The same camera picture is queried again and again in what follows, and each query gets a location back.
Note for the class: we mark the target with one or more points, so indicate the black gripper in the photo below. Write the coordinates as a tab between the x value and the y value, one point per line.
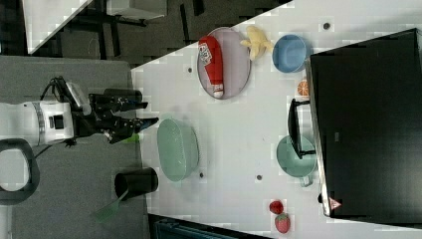
101	119

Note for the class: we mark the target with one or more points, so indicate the green plastic strainer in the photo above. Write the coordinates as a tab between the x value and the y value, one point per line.
177	148

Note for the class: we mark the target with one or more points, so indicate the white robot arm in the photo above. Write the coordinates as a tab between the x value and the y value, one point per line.
51	122

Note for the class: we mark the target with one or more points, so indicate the small green object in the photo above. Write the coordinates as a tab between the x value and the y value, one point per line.
132	139

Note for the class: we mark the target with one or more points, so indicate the black cylindrical cup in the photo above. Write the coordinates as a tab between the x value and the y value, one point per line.
135	183

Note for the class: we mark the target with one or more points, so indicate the red plush ketchup bottle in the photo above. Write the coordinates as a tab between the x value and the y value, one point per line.
210	54

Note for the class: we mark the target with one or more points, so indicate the green spatula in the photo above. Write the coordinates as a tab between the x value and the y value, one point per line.
107	212

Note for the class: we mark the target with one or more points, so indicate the grey round plate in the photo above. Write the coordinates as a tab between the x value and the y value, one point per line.
236	64

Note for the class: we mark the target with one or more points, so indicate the yellow plush banana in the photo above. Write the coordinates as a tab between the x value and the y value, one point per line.
257	43

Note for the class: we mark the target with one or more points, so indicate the green mug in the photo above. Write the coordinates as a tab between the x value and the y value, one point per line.
298	167

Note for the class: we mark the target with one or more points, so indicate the blue bowl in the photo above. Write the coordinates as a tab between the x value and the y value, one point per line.
290	53

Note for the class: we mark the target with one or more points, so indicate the red strawberry toy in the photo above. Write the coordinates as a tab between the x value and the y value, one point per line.
276	207

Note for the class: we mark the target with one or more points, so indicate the orange slice toy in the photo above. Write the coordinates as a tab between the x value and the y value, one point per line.
302	88

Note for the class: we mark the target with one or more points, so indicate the red strawberry with green leaves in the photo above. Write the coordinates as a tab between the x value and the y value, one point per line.
283	223

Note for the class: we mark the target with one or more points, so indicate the black toaster oven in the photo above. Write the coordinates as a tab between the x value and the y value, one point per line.
365	101

